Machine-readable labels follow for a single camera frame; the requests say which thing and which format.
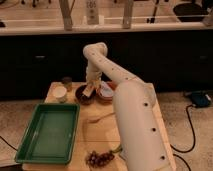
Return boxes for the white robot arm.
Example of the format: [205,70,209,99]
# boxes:
[83,42,176,171]

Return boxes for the white cloth in bowl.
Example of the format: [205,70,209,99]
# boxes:
[100,82,114,98]

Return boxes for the orange bowl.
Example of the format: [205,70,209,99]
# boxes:
[96,81,116,103]

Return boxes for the dark purple bowl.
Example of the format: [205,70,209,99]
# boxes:
[75,85,96,105]

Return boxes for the small glass jar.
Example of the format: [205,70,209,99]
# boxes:
[62,77,72,92]

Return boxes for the white cup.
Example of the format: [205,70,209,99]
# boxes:
[53,86,67,103]

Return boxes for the wooden spoon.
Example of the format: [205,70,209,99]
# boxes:
[87,112,115,123]

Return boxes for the green vegetable stalk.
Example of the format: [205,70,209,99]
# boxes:
[111,144,122,154]

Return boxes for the green plastic tray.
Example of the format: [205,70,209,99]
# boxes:
[15,103,80,165]

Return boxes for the bunch of purple grapes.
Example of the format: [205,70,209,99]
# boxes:
[85,151,114,168]

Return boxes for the dark blue floor device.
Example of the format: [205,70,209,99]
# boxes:
[190,92,211,108]

